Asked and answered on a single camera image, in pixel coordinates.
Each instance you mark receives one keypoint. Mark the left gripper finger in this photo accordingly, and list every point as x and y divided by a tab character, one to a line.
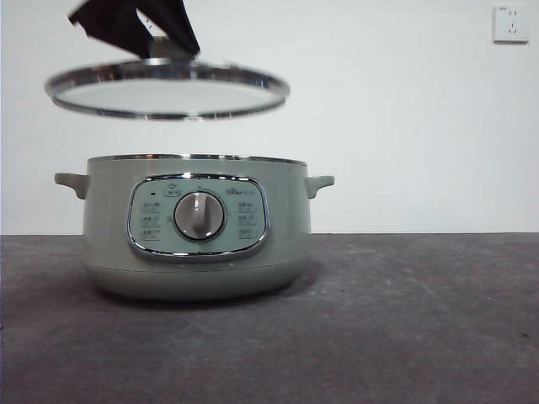
172	21
111	23

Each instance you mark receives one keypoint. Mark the glass lid with green knob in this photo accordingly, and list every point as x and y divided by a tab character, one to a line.
168	94

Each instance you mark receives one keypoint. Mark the pale green electric cooking pot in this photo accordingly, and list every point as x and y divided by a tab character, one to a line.
109	219

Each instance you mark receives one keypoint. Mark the white wall socket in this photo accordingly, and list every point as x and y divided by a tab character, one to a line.
510	23

